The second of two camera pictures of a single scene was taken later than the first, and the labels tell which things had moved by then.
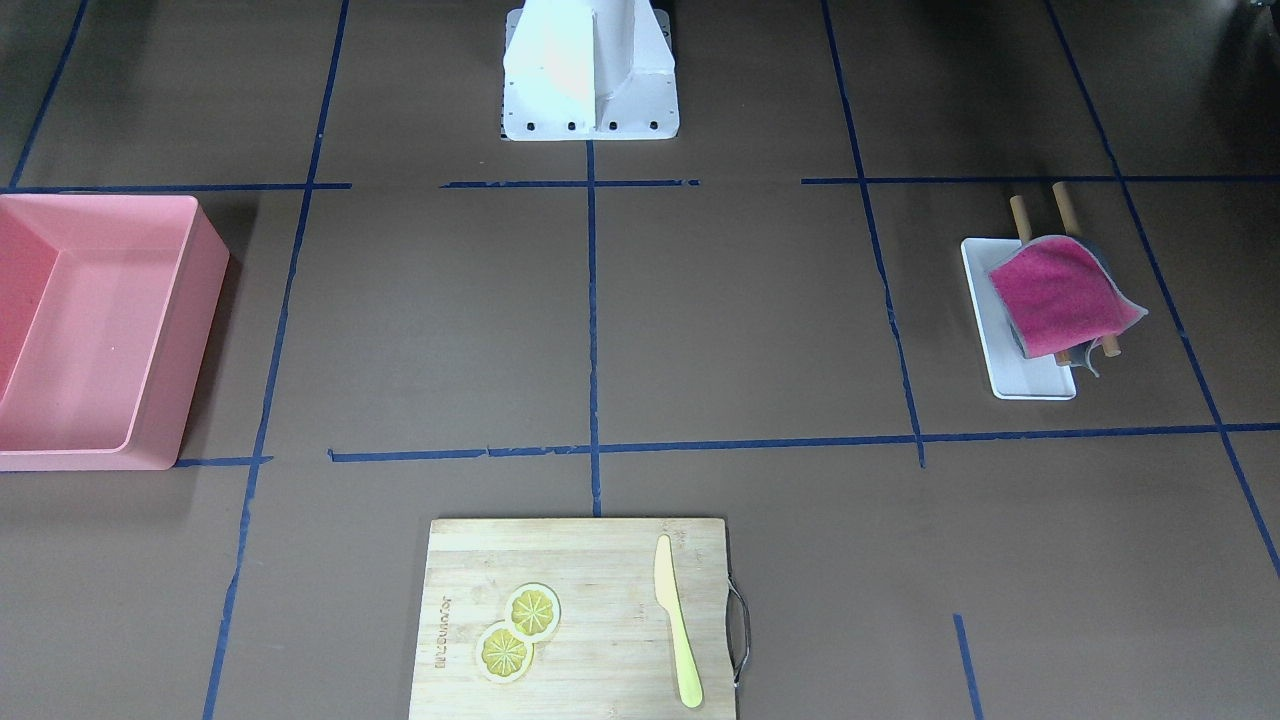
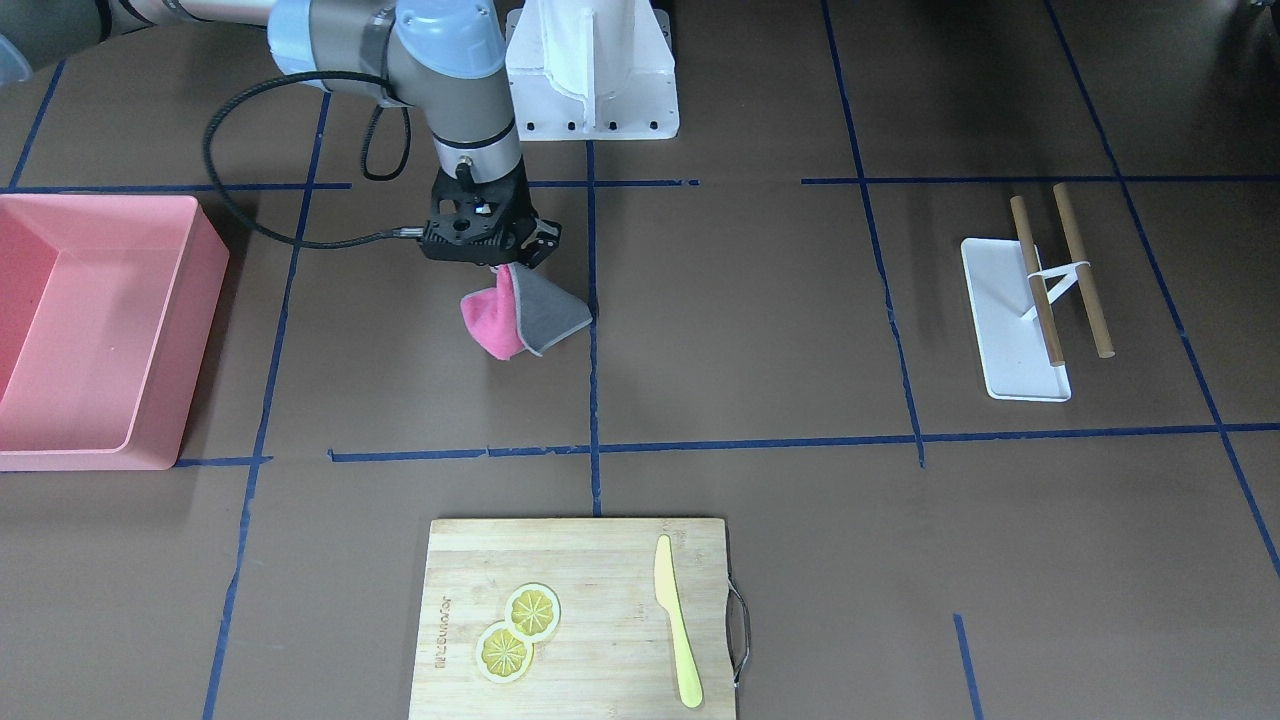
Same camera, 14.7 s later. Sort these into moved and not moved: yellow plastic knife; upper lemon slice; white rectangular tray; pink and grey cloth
Moved: pink and grey cloth
Not moved: upper lemon slice; white rectangular tray; yellow plastic knife
